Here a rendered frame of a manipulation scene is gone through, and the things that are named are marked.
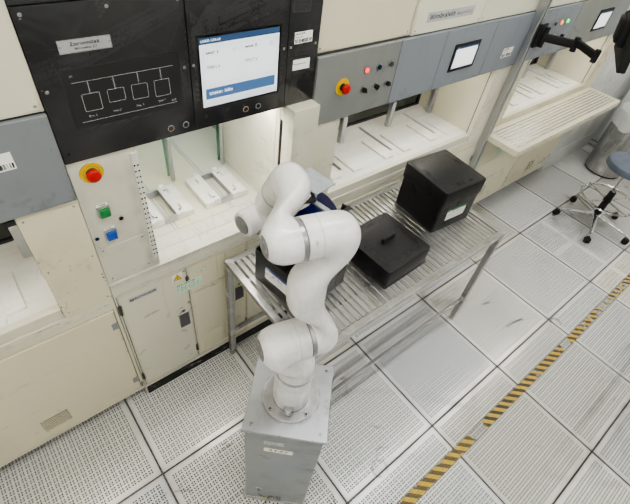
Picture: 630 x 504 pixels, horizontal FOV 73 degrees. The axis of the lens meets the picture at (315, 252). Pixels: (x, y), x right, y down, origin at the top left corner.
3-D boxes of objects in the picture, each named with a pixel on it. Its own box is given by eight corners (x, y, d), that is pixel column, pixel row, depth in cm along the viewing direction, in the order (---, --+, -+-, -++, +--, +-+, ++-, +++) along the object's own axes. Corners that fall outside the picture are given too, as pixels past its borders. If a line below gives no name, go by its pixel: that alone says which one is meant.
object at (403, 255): (384, 290, 186) (391, 270, 176) (338, 249, 200) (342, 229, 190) (426, 261, 201) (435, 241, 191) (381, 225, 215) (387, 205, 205)
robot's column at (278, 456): (304, 507, 192) (327, 444, 138) (242, 497, 192) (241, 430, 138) (311, 443, 212) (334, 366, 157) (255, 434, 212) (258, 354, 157)
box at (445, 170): (430, 234, 214) (447, 194, 196) (393, 201, 230) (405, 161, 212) (468, 217, 227) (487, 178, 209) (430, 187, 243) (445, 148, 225)
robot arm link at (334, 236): (275, 338, 128) (324, 324, 133) (289, 372, 120) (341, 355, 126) (283, 206, 93) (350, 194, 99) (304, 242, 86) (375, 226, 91)
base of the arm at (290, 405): (314, 428, 141) (321, 403, 128) (257, 418, 141) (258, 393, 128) (320, 375, 154) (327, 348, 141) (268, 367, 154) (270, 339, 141)
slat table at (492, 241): (292, 440, 212) (307, 361, 158) (229, 351, 241) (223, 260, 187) (454, 318, 276) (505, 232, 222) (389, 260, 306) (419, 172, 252)
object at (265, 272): (253, 276, 183) (253, 248, 170) (299, 246, 198) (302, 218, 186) (299, 316, 171) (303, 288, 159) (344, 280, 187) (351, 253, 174)
